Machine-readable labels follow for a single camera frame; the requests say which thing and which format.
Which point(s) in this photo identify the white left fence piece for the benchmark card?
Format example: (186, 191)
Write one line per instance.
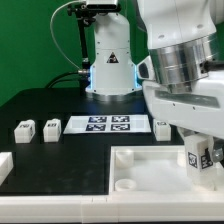
(6, 165)

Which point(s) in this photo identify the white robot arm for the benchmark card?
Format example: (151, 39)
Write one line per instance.
(183, 80)

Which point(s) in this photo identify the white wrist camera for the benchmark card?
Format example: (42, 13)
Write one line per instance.
(145, 69)

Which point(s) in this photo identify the grey camera on pole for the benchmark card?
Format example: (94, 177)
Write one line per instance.
(103, 5)

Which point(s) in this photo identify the black camera pole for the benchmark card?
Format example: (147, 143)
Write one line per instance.
(84, 19)

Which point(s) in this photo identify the white front fence rail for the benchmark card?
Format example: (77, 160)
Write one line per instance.
(113, 209)

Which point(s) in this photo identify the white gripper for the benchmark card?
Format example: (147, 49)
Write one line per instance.
(202, 110)

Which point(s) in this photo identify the white square table top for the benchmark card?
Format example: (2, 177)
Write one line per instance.
(154, 169)

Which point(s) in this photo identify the white marker sheet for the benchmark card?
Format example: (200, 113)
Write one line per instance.
(108, 124)

